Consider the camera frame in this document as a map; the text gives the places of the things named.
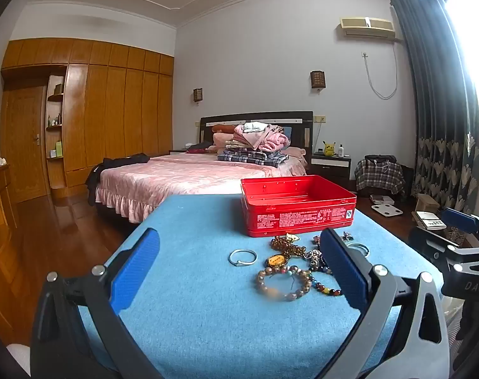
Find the white air conditioner cable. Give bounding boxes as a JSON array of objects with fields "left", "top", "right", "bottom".
[{"left": 362, "top": 51, "right": 398, "bottom": 100}]

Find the beige air conditioner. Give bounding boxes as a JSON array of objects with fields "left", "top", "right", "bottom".
[{"left": 339, "top": 16, "right": 397, "bottom": 42}]

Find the brown bead bracelet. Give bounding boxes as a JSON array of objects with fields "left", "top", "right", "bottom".
[{"left": 257, "top": 265, "right": 313, "bottom": 301}]

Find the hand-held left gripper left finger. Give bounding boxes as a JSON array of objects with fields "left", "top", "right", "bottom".
[{"left": 30, "top": 228, "right": 163, "bottom": 379}]

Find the silver bangle with clasp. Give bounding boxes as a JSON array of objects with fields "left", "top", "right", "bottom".
[{"left": 229, "top": 249, "right": 258, "bottom": 266}]

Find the black jacket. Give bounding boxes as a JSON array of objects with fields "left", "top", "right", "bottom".
[{"left": 85, "top": 153, "right": 150, "bottom": 206}]

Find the blue tablecloth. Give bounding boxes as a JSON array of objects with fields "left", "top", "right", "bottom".
[{"left": 79, "top": 193, "right": 445, "bottom": 379}]

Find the silver chain bracelet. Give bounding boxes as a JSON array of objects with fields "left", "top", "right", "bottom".
[{"left": 302, "top": 249, "right": 327, "bottom": 271}]

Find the wooden door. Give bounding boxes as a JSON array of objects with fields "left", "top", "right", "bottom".
[{"left": 0, "top": 85, "right": 48, "bottom": 204}]

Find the red tin box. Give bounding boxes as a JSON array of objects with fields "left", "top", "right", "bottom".
[{"left": 240, "top": 175, "right": 357, "bottom": 238}]

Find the plaid folded cloth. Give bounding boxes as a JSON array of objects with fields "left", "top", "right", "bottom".
[{"left": 217, "top": 149, "right": 289, "bottom": 167}]

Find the bright window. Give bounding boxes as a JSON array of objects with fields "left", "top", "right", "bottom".
[{"left": 440, "top": 0, "right": 479, "bottom": 123}]

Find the pink folded clothes pile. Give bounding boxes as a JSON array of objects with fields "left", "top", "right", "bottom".
[{"left": 233, "top": 122, "right": 291, "bottom": 153}]

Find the plaid bag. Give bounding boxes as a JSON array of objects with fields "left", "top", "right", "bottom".
[{"left": 355, "top": 155, "right": 406, "bottom": 196}]

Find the cardboard box with white label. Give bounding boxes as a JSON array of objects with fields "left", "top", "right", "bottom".
[{"left": 412, "top": 210, "right": 447, "bottom": 230}]

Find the black and white nightstand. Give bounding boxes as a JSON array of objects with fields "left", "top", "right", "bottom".
[{"left": 309, "top": 153, "right": 352, "bottom": 180}]

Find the multicolour bead bracelet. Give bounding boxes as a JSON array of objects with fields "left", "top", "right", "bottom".
[{"left": 302, "top": 266, "right": 343, "bottom": 298}]

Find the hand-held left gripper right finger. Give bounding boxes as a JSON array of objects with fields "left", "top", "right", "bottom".
[{"left": 320, "top": 228, "right": 451, "bottom": 379}]

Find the pink folded blanket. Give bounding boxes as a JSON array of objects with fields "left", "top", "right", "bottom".
[{"left": 212, "top": 124, "right": 236, "bottom": 151}]

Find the silver watch band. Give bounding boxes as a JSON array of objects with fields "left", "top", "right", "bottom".
[{"left": 312, "top": 231, "right": 354, "bottom": 243}]

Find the white bathroom scale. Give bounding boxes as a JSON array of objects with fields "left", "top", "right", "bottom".
[{"left": 371, "top": 201, "right": 398, "bottom": 216}]

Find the wooden wardrobe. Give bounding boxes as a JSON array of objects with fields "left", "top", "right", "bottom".
[{"left": 0, "top": 37, "right": 175, "bottom": 202}]

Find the plain silver bangle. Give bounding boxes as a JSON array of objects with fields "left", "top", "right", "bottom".
[{"left": 348, "top": 243, "right": 371, "bottom": 259}]

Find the dark patterned curtain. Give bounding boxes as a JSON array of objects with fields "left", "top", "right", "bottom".
[{"left": 390, "top": 0, "right": 479, "bottom": 216}]

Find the gold chain necklace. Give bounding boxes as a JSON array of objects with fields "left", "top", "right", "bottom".
[{"left": 270, "top": 234, "right": 309, "bottom": 261}]

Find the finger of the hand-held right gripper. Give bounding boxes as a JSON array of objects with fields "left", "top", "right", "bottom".
[
  {"left": 408, "top": 227, "right": 479, "bottom": 271},
  {"left": 440, "top": 208, "right": 479, "bottom": 245}
]

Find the bed with pink bedspread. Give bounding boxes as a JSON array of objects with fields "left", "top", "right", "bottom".
[{"left": 95, "top": 151, "right": 309, "bottom": 224}]

